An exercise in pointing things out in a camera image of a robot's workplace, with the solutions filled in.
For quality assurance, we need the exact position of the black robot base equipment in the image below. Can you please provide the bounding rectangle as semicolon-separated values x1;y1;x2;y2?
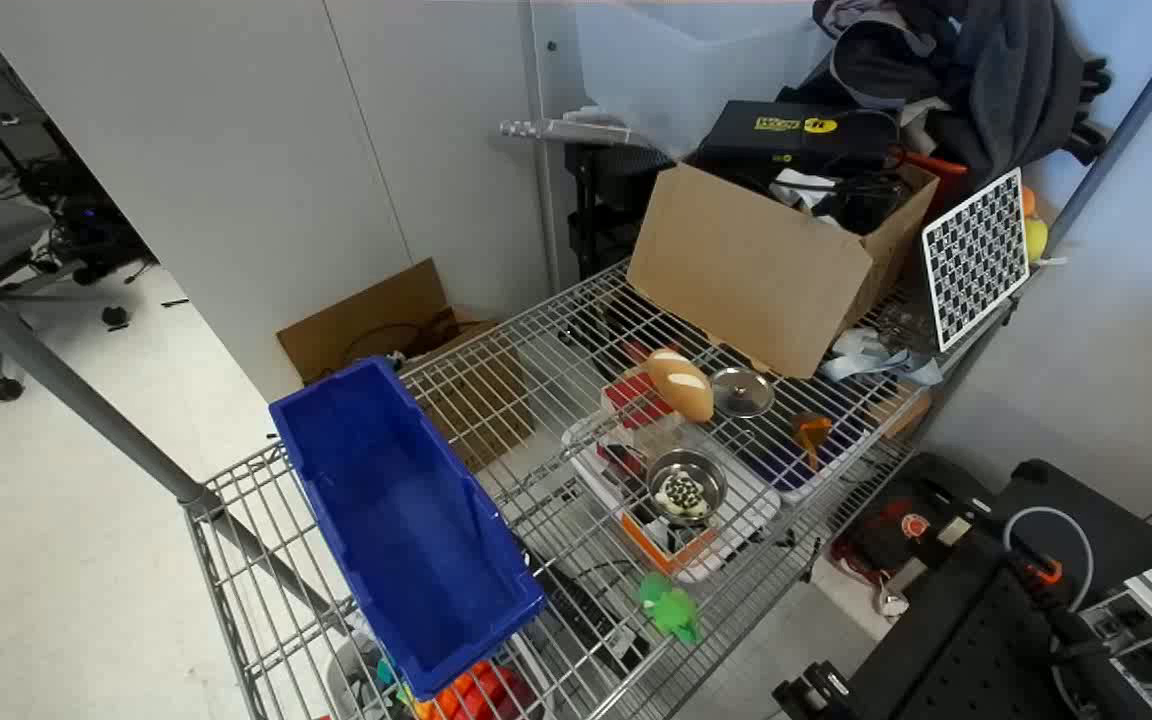
774;455;1152;720

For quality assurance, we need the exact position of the green toy figure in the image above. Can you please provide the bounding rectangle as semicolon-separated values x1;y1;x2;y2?
641;577;699;644

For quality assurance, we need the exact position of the rainbow stacking toy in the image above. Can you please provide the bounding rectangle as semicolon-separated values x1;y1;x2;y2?
411;660;535;720

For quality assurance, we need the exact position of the flat cardboard box on floor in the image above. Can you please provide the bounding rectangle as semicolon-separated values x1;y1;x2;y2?
276;259;535;474

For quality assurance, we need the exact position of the silver metal bowl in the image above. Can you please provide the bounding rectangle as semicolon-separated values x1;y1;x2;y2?
647;452;728;525

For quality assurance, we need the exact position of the round glass lid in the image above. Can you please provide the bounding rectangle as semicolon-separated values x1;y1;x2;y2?
711;369;774;422

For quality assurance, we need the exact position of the brown cardboard box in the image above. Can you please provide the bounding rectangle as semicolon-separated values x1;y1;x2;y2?
630;163;941;380

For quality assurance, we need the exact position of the orange transparent plastic piece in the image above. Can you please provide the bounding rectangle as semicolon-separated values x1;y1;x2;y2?
793;414;833;460

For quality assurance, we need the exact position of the blue plastic bin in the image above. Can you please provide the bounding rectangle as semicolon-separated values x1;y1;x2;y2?
270;359;543;698

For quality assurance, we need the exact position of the black box yellow label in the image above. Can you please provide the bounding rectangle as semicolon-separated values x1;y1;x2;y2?
691;101;898;172

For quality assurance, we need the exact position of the white perforated panel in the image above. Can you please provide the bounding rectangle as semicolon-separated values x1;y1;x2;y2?
920;172;1028;353

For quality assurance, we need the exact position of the dark clothing pile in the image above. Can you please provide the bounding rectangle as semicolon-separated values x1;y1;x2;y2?
814;0;1112;186

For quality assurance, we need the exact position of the grey metal pole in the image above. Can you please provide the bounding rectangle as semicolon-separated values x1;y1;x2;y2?
0;306;347;633

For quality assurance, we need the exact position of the black office chair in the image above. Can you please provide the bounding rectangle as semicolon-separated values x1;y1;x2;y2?
0;113;161;406

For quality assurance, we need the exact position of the silver wire rack shelf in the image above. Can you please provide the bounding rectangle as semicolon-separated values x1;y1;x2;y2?
192;268;924;720

